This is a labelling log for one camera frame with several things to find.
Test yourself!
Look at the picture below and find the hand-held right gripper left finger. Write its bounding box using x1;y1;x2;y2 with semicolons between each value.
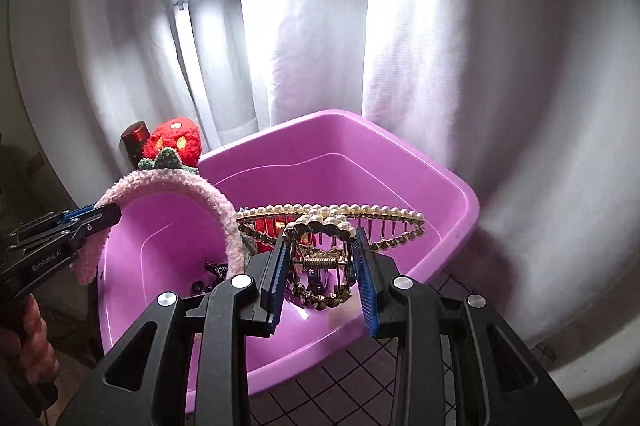
57;236;292;426

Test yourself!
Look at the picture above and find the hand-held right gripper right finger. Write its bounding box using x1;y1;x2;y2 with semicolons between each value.
351;240;583;426

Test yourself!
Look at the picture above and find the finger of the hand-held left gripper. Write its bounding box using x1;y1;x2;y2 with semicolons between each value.
45;203;123;257
6;203;101;248

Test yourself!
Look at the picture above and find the black bow hair tie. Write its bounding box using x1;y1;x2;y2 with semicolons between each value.
190;259;251;294

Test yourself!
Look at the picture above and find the pink strawberry headband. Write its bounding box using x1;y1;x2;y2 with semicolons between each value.
70;117;288;284

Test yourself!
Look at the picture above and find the pearl hair claw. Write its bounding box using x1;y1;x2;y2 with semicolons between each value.
235;202;427;309

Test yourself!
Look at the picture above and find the pink plastic basin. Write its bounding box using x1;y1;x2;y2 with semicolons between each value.
96;109;481;417

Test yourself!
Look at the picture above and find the person's left hand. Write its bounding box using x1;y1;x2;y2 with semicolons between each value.
20;293;62;399

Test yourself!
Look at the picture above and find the red metallic canister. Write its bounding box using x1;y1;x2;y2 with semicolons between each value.
120;120;151;169

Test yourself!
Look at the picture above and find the white sheer curtain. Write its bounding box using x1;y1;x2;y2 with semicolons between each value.
10;0;640;412

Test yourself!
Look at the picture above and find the white window frame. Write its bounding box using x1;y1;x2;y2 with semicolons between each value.
171;0;201;107

